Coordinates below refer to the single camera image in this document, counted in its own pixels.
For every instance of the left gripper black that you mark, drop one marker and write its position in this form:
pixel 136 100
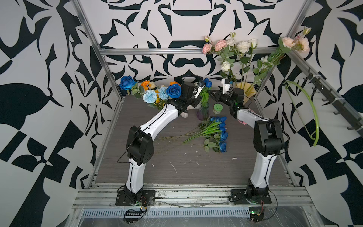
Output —
pixel 195 101

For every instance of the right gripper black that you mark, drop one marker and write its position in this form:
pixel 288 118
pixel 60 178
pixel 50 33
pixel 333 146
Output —
pixel 220 95

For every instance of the picked blue tulip bunch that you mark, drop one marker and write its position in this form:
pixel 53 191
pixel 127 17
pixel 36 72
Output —
pixel 217 121

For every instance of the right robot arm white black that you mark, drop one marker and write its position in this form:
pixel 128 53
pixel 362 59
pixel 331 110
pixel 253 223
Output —
pixel 268 141

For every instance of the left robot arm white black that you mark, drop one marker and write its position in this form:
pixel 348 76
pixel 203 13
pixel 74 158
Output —
pixel 140 147

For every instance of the dark purple glass vase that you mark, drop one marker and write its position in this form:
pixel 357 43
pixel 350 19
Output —
pixel 203 112

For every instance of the blue white tulip bunch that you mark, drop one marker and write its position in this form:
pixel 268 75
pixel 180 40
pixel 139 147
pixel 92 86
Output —
pixel 205 93

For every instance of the small green cup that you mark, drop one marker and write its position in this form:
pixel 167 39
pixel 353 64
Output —
pixel 217 108

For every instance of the white plush toy pink shirt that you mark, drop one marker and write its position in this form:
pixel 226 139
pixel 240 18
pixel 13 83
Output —
pixel 185 114

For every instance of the blue orange mixed bouquet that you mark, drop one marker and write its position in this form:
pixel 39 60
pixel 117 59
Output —
pixel 149 92

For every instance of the pink rose stem left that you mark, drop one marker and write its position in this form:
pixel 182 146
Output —
pixel 227 53

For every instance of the pink rose stem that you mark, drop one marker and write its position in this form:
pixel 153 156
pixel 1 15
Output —
pixel 300 43
pixel 227 53

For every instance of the white rose stems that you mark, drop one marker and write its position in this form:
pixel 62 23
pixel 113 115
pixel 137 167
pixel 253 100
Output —
pixel 244 59

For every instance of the pink rose stem right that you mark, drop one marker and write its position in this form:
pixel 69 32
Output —
pixel 300 43

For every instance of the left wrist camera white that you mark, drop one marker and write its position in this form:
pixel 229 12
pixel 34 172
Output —
pixel 198 88

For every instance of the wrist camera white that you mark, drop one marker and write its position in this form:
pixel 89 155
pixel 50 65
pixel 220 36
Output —
pixel 198 88
pixel 227 85

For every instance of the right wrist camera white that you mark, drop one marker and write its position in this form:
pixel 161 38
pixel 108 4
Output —
pixel 227 85

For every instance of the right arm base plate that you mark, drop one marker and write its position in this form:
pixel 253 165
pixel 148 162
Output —
pixel 250 196

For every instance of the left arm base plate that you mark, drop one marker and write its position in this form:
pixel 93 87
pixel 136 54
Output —
pixel 143 197

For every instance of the right controller board with wires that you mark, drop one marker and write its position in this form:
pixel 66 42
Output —
pixel 259 215

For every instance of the controller board with wires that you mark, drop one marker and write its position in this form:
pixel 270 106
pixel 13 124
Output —
pixel 259 215
pixel 132 215

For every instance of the black hook rail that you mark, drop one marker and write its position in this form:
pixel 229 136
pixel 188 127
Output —
pixel 341 105

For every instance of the left controller board with wires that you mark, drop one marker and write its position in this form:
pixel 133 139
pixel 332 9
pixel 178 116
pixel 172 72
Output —
pixel 132 215

